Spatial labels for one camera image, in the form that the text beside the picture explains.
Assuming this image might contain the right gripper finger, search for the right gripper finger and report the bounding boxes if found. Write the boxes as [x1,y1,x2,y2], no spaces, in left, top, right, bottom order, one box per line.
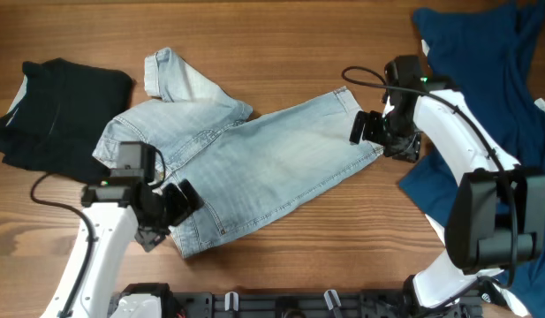
[362,111,387,144]
[349,110,368,144]

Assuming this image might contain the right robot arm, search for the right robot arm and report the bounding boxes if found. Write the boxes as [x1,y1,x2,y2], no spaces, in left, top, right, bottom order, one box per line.
[349,55,545,317]

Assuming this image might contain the light blue denim shorts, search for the light blue denim shorts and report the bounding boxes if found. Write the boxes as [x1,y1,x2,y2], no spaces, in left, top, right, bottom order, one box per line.
[93,48,382,258]

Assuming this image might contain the black folded garment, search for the black folded garment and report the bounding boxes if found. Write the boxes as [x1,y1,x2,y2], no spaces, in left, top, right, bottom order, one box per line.
[0,58,133,184]

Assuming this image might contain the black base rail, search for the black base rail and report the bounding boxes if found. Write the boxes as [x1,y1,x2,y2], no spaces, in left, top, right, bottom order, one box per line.
[107,289,485,318]

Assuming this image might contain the dark blue shirt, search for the dark blue shirt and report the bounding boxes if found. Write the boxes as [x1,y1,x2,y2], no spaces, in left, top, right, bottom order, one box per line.
[399,1,545,317]

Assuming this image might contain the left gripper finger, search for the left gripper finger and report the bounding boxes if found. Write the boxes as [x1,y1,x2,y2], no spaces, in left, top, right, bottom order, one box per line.
[163,184,191,226]
[178,179,204,212]

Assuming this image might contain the left black cable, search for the left black cable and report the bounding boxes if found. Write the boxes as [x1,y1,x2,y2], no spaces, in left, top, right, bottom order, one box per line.
[29,171,99,318]

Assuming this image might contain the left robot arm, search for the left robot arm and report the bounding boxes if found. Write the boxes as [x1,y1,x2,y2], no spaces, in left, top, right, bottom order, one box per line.
[43,141,203,318]

